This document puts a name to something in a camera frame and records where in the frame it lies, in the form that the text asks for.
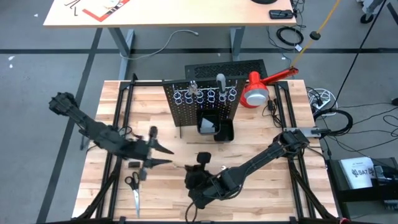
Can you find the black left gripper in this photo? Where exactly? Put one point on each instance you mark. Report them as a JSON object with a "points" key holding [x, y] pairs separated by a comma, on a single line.
{"points": [[140, 151]]}

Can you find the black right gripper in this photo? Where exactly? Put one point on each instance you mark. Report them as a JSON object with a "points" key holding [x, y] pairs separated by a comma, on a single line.
{"points": [[199, 183]]}

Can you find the black metal peg board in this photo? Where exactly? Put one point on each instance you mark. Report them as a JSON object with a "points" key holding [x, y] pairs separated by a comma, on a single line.
{"points": [[183, 115]]}

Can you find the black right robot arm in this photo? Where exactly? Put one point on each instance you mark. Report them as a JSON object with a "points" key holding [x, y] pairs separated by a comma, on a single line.
{"points": [[264, 155]]}

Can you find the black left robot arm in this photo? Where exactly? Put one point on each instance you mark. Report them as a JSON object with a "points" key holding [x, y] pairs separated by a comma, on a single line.
{"points": [[93, 130]]}

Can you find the small black block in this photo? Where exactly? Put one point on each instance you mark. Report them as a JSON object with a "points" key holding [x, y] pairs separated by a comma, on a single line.
{"points": [[134, 165]]}

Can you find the large black plastic bin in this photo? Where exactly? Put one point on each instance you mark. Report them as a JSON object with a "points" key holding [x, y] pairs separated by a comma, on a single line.
{"points": [[199, 124]]}

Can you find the small black plastic bin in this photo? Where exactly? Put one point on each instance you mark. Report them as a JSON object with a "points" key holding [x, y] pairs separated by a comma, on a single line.
{"points": [[224, 133]]}

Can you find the black perforated metal panel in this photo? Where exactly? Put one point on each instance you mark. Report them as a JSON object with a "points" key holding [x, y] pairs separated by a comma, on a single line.
{"points": [[211, 67]]}

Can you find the red desk lamp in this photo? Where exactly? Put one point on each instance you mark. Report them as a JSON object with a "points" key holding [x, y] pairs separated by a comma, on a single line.
{"points": [[258, 84]]}

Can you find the white power strip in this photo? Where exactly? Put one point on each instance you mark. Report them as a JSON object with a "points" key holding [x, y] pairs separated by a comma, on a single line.
{"points": [[318, 104]]}

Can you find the light wooden desk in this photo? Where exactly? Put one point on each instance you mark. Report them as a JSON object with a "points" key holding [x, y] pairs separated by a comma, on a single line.
{"points": [[186, 12]]}

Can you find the red and white paper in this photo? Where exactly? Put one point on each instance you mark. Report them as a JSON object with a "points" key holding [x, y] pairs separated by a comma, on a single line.
{"points": [[102, 14]]}

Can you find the white labelled box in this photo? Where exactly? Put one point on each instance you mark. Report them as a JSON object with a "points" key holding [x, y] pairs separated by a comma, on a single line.
{"points": [[357, 174]]}

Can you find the black storage cart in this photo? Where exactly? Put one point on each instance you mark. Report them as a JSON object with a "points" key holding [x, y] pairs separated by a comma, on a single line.
{"points": [[357, 196]]}

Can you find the black hex key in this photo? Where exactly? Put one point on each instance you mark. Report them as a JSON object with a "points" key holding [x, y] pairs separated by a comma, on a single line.
{"points": [[75, 12], [71, 3]]}

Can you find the black round base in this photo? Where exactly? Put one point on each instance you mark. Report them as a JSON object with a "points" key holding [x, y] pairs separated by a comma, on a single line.
{"points": [[264, 1]]}

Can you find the flat black device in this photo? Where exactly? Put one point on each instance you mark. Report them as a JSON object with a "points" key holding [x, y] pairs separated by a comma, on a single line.
{"points": [[281, 14]]}

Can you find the thin black slanted pole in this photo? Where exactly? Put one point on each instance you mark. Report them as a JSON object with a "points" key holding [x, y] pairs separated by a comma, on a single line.
{"points": [[371, 31]]}

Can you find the grey office chair base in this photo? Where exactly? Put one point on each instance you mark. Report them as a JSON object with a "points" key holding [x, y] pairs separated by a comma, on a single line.
{"points": [[367, 18]]}

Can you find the black aluminium table frame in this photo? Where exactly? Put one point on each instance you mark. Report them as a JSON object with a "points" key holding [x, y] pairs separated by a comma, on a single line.
{"points": [[264, 222]]}

